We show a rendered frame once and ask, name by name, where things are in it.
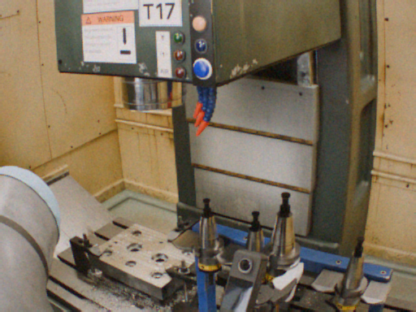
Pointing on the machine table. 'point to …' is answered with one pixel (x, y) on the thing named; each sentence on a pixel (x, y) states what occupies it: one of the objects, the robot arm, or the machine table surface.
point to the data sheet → (109, 5)
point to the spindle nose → (151, 94)
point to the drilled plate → (140, 281)
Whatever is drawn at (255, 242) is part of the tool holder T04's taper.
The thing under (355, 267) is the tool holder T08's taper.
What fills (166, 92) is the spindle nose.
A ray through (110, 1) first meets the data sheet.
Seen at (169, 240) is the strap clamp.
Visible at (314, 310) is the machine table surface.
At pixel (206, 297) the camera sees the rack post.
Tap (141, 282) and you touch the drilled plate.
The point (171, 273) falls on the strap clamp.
